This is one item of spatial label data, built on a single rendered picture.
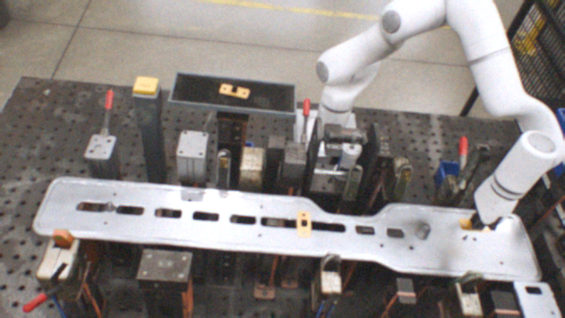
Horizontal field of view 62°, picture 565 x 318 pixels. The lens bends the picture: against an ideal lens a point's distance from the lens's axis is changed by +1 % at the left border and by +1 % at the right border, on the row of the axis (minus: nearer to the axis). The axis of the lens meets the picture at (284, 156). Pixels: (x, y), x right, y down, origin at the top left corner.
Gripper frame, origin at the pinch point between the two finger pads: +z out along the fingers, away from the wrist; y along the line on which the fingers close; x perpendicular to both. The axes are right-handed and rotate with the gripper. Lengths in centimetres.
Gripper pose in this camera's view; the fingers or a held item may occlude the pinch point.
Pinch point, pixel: (478, 220)
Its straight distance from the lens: 138.8
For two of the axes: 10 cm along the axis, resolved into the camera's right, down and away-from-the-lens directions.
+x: 9.9, 0.9, 0.8
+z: -1.2, 6.5, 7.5
